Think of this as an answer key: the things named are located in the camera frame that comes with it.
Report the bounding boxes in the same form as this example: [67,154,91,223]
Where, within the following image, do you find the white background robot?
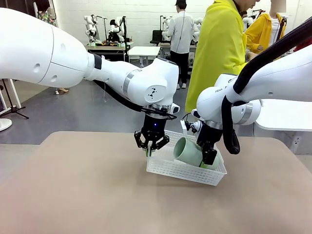
[194,17,203,40]
[161,15,172,39]
[83,14,98,46]
[108,16,125,43]
[242,9,254,33]

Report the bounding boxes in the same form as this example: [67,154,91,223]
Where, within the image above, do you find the black camera tripod pole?
[277,14,288,44]

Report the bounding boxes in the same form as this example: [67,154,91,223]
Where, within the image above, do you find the pale green cup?
[173,137,220,171]

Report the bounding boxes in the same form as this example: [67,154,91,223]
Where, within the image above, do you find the black office chair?
[149,30,164,46]

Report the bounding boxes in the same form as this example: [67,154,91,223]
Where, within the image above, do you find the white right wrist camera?
[179,118,198,136]

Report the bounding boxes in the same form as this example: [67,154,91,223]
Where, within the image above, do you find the thick black right arm hose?
[221,16,312,155]

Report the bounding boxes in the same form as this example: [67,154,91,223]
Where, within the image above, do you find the white framed board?
[0,78,22,116]

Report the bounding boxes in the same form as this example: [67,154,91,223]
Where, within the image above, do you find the wooden top robot table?
[86,40,134,62]

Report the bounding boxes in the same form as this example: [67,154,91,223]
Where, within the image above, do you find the person in red blue jacket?
[293,36,312,53]

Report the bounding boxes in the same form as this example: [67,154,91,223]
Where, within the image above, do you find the person in yellow poncho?
[185,0,256,113]

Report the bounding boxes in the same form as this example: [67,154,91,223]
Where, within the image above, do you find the white perforated plastic basket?
[146,129,228,187]

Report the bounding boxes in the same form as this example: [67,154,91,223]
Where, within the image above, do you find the person in floral garment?
[33,0,71,95]

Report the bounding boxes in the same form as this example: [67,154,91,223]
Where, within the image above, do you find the small white table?
[127,46,161,68]

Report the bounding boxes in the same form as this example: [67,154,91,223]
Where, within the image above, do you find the person in yellow hoodie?
[244,0,288,61]

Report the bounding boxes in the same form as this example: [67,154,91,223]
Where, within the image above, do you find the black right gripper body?
[196,120,223,150]

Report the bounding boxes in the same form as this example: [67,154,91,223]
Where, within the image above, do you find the black tripod stand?
[0,79,30,120]

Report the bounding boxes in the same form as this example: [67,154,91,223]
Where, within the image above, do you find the white round stand base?
[0,118,13,133]

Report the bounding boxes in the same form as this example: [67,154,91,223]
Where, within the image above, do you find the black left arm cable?
[93,79,147,113]

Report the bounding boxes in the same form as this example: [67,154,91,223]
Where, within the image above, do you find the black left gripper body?
[141,114,169,141]

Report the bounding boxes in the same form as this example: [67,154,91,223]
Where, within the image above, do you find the person in white shirt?
[166,0,196,90]

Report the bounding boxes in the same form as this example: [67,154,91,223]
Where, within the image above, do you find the grey background work table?
[157,41,198,74]

